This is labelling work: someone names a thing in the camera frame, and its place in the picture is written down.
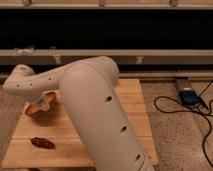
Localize orange ceramic bowl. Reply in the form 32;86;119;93
25;92;56;116

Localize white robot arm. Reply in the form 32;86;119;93
3;56;155;171

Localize wooden table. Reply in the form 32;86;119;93
1;79;158;169

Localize blue power adapter box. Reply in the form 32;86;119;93
179;90;200;106

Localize long white shelf rail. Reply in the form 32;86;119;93
0;49;213;66

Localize black cable on floor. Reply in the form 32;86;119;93
153;79;213;168

